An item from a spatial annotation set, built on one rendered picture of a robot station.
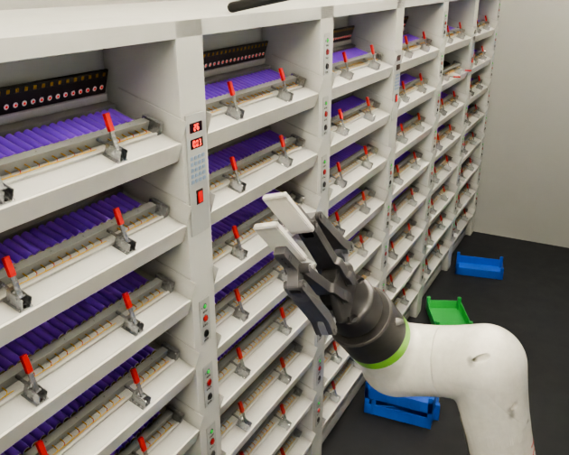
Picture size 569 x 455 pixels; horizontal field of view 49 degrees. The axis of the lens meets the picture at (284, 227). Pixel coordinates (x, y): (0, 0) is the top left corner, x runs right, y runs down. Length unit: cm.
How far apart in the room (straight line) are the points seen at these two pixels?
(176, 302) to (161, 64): 54
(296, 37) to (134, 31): 83
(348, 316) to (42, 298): 59
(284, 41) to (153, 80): 70
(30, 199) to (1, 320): 20
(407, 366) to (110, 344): 69
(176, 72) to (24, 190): 43
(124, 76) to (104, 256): 41
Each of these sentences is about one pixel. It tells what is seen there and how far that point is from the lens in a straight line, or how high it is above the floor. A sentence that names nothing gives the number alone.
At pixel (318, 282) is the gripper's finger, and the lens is 73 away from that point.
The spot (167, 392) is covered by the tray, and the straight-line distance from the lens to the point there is 155.
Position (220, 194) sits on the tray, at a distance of 161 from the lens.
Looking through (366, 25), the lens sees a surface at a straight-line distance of 265.
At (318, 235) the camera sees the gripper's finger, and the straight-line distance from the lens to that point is 74.
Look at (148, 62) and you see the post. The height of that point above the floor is 167.
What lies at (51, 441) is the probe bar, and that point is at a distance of 140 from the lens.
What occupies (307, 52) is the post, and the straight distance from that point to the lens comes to 198.
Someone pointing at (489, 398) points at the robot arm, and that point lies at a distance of 89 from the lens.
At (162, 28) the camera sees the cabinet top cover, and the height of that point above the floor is 174.
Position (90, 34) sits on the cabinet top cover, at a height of 175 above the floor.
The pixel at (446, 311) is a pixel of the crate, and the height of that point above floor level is 0.
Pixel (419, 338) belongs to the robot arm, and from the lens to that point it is 91.
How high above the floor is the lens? 184
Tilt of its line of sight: 22 degrees down
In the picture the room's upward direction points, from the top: straight up
